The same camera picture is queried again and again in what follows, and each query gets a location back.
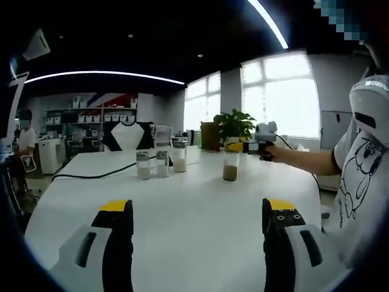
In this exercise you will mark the person's right hand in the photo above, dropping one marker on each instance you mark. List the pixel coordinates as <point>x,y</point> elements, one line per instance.
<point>275,153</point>

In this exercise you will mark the long ceiling light strip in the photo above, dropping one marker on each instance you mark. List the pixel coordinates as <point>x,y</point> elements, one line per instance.
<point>269,22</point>
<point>106,73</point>

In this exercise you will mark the potted green plant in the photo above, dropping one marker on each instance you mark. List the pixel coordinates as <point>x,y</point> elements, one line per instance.
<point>235,124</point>

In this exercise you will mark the person's white printed t-shirt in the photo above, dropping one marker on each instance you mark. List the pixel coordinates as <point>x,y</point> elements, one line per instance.
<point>358,182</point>

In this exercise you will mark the white mesh chair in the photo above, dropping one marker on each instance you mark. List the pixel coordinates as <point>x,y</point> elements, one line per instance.
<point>163,135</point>

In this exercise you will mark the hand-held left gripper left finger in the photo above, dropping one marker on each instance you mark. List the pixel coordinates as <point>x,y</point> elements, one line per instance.
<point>117,249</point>

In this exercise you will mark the whiteboard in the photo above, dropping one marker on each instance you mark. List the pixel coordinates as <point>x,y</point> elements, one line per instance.
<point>335,129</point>

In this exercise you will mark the medium seasoning bottle white powder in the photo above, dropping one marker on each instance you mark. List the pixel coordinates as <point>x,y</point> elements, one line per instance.
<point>179,158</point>

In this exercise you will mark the white chest device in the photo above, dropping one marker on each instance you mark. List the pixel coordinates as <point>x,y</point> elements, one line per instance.
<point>370,103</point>

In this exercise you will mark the small seasoning bottle white powder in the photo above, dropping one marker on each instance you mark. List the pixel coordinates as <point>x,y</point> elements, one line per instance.
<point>143,168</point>
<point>162,167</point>

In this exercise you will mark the brown paper bag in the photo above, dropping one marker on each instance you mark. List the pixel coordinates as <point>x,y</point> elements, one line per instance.
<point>209,137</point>

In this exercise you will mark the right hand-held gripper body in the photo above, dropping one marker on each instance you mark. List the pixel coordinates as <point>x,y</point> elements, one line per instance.
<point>266,130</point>

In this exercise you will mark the ceiling air conditioner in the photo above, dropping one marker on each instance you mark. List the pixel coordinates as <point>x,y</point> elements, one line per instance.
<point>38,45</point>

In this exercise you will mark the shelf with white bins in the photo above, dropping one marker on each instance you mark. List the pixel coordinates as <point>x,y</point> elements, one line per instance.
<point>91,117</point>

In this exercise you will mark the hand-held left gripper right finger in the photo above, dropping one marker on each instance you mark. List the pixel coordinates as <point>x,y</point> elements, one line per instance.
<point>278,252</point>

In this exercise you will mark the tall seasoning bottle brown powder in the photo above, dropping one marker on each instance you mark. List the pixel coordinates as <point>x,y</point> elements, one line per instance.
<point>231,170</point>

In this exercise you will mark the white cabinet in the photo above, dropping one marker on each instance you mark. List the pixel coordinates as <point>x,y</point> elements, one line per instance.
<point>50,155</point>

